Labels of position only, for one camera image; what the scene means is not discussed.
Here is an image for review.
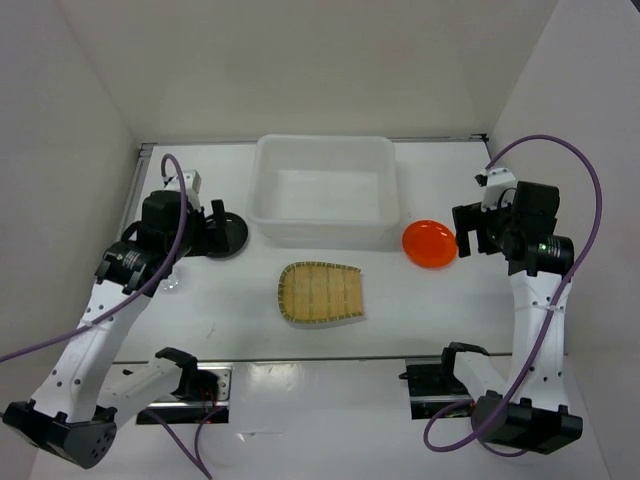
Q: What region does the black plate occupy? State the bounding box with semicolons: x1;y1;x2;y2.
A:
205;212;249;259

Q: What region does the orange plate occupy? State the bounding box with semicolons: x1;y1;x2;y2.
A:
402;220;458;269

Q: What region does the clear plastic cup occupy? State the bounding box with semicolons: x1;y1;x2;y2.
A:
159;266;182;292

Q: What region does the translucent plastic bin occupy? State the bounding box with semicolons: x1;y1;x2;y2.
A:
247;134;401;250

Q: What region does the woven bamboo tray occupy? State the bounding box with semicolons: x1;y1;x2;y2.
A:
277;261;364;325

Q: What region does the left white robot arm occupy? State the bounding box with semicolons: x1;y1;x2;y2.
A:
2;186;219;469

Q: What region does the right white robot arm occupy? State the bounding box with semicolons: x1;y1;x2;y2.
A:
423;174;584;457

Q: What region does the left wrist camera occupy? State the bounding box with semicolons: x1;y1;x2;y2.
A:
164;170;201;196

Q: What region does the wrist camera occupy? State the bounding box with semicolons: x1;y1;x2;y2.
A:
474;167;517;189
164;170;201;196

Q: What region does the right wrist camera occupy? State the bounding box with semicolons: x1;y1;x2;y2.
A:
474;167;517;189

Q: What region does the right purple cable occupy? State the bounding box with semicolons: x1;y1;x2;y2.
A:
423;134;603;458

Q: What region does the purple cable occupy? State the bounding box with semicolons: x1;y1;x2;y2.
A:
423;134;603;458
0;153;214;480

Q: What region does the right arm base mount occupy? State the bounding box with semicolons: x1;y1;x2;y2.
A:
399;358;471;420

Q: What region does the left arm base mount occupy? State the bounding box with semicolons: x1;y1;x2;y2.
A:
136;362;233;426

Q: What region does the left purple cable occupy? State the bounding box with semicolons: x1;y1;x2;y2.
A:
0;153;214;480

